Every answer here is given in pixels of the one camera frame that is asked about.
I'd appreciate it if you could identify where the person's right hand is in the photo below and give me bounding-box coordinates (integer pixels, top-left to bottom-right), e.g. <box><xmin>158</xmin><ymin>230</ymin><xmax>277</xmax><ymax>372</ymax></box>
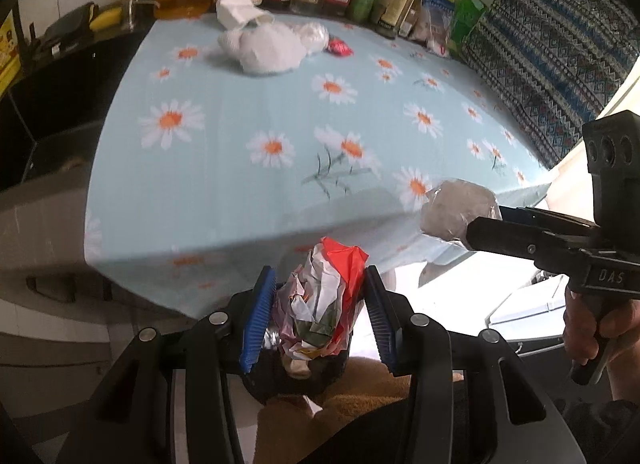
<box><xmin>562</xmin><ymin>289</ymin><xmax>640</xmax><ymax>402</ymax></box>

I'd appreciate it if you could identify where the white plastic wad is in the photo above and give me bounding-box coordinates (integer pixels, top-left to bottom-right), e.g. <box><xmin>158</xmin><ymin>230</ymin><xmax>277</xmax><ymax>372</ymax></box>
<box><xmin>295</xmin><ymin>21</ymin><xmax>331</xmax><ymax>56</ymax></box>

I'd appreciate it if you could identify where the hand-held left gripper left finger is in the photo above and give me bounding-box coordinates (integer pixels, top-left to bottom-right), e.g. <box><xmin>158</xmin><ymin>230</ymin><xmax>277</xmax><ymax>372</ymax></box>
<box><xmin>57</xmin><ymin>265</ymin><xmax>278</xmax><ymax>464</ymax></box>

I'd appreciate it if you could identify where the small metal tap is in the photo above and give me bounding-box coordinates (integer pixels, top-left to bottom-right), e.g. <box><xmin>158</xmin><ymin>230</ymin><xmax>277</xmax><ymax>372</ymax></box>
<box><xmin>122</xmin><ymin>0</ymin><xmax>161</xmax><ymax>32</ymax></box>

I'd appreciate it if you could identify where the daisy print blue tablecloth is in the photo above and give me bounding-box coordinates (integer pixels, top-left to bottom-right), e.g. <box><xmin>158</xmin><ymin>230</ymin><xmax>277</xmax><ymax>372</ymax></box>
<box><xmin>82</xmin><ymin>9</ymin><xmax>553</xmax><ymax>320</ymax></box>

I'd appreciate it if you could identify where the patterned woven cushion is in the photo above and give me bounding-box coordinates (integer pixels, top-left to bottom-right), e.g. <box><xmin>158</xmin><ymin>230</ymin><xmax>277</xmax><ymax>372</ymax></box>
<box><xmin>460</xmin><ymin>0</ymin><xmax>640</xmax><ymax>170</ymax></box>

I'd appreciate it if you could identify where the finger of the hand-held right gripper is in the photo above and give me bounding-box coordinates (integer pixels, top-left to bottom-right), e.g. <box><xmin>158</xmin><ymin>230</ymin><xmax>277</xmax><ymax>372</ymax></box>
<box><xmin>497</xmin><ymin>205</ymin><xmax>601</xmax><ymax>238</ymax></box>
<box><xmin>465</xmin><ymin>215</ymin><xmax>601</xmax><ymax>270</ymax></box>

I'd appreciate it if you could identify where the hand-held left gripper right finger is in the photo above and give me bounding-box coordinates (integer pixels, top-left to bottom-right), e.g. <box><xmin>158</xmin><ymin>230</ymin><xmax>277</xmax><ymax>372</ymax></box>
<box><xmin>364</xmin><ymin>265</ymin><xmax>588</xmax><ymax>464</ymax></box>

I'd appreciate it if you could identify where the crumpled white paper cup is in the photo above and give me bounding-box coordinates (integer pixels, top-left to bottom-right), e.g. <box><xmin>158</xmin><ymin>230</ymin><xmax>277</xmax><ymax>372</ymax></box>
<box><xmin>216</xmin><ymin>0</ymin><xmax>276</xmax><ymax>31</ymax></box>

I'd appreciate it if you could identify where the colourful wrapper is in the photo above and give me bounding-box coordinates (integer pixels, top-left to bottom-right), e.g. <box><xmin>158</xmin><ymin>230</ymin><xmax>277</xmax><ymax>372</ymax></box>
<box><xmin>270</xmin><ymin>236</ymin><xmax>370</xmax><ymax>377</ymax></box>

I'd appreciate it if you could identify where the yellow dish soap bottle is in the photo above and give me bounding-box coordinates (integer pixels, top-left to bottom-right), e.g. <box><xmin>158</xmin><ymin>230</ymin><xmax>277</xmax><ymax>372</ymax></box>
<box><xmin>0</xmin><ymin>11</ymin><xmax>26</xmax><ymax>95</ymax></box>

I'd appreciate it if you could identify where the blue white seasoning bag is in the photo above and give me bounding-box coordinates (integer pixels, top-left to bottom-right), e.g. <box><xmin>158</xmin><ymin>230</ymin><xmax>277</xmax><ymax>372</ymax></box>
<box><xmin>415</xmin><ymin>0</ymin><xmax>456</xmax><ymax>50</ymax></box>

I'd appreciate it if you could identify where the black sink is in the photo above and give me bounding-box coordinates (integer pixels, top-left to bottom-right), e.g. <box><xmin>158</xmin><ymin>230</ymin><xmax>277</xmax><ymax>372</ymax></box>
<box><xmin>0</xmin><ymin>29</ymin><xmax>151</xmax><ymax>185</ymax></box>

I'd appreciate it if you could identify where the white appliance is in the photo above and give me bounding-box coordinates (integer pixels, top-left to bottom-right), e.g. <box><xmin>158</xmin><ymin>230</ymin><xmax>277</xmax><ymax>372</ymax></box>
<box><xmin>482</xmin><ymin>271</ymin><xmax>573</xmax><ymax>350</ymax></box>

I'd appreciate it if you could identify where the black lined trash bin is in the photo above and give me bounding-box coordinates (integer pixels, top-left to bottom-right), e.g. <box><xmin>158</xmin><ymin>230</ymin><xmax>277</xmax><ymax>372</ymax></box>
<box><xmin>240</xmin><ymin>329</ymin><xmax>353</xmax><ymax>407</ymax></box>

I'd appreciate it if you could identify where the yellow sponge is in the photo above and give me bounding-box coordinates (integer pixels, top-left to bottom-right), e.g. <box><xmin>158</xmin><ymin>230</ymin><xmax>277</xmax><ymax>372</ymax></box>
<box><xmin>90</xmin><ymin>3</ymin><xmax>132</xmax><ymax>30</ymax></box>

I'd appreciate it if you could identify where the large white tissue wad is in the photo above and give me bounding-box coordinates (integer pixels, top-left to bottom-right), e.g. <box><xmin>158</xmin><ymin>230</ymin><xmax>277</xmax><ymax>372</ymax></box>
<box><xmin>239</xmin><ymin>21</ymin><xmax>308</xmax><ymax>76</ymax></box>

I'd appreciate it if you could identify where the clear plastic ball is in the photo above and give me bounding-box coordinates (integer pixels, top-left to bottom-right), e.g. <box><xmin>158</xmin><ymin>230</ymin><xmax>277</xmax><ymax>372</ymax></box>
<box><xmin>419</xmin><ymin>178</ymin><xmax>503</xmax><ymax>247</ymax></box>

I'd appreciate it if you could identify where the small white tissue wad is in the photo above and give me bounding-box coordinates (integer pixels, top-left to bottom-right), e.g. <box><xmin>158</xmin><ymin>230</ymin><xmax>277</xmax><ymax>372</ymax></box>
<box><xmin>217</xmin><ymin>26</ymin><xmax>251</xmax><ymax>57</ymax></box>

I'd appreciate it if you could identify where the green refill pouch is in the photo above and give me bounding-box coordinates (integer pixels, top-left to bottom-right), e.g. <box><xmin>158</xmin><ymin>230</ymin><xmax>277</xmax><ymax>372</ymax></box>
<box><xmin>447</xmin><ymin>0</ymin><xmax>488</xmax><ymax>57</ymax></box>

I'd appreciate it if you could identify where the gold-capped pale label bottle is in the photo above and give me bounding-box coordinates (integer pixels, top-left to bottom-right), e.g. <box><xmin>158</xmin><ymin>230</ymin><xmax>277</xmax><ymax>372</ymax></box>
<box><xmin>377</xmin><ymin>0</ymin><xmax>428</xmax><ymax>40</ymax></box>

